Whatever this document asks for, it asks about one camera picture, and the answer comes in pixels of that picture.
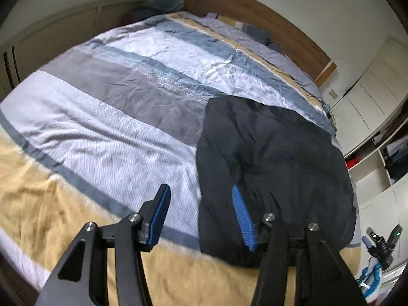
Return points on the striped bed duvet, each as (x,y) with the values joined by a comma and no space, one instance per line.
(92,134)

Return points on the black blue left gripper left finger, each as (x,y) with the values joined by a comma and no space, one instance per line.
(81,275)

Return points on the red item on shelf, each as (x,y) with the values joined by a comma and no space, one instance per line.
(351,162)

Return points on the white wardrobe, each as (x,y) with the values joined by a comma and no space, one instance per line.
(377,101)

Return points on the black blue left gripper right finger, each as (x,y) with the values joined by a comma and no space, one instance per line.
(321,275)

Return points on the striped pillow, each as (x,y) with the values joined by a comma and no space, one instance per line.
(257,34)

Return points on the dark blue folded blanket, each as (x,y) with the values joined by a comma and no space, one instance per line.
(152,8)

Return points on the wooden headboard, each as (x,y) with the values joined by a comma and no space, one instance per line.
(298,46)

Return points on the beige louvered wall cabinet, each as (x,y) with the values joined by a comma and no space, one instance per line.
(42,41)

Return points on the black puffer jacket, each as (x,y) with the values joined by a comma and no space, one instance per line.
(254,159)

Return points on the beige wall socket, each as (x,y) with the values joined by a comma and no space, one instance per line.
(333,94)

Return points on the hanging clothes in wardrobe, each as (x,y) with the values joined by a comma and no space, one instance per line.
(391,150)

